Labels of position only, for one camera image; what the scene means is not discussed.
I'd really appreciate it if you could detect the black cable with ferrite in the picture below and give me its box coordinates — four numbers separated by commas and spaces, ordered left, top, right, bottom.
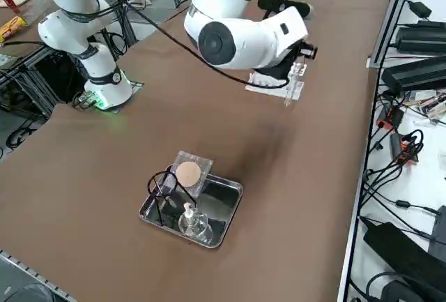
360, 190, 443, 216

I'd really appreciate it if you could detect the glass test tube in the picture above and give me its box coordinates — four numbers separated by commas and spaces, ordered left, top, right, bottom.
284, 61, 307, 107

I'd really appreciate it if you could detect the grey metal rail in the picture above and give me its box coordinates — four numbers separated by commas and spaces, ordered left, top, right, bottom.
0, 248, 78, 302

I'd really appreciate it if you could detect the small black power adapter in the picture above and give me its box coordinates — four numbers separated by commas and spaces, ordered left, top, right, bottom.
406, 0, 433, 20

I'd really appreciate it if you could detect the orange black connector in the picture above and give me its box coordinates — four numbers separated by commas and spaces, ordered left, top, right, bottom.
389, 130, 425, 167
375, 104, 406, 131

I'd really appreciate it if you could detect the yellow snack packet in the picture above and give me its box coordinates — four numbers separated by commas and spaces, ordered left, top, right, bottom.
0, 15, 29, 43

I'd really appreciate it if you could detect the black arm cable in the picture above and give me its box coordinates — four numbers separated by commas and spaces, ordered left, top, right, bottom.
83, 0, 292, 90

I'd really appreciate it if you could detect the white test tube rack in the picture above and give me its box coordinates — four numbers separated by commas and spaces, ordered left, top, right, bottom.
245, 70, 306, 101

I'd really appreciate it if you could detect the black tripod ring stand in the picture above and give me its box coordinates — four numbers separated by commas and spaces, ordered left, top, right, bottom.
146, 170, 198, 228

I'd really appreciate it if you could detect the large black power supply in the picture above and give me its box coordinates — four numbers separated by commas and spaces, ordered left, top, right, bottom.
380, 56, 446, 93
362, 220, 446, 292
394, 19, 446, 56

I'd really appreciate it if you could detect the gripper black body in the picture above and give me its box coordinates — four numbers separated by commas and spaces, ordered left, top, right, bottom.
252, 46, 299, 80

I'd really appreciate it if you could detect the glass alcohol lamp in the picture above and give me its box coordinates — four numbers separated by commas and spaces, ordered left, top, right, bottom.
177, 202, 214, 242

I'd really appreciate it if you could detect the aluminium frame post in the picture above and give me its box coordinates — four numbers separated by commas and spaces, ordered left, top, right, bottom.
368, 0, 419, 70

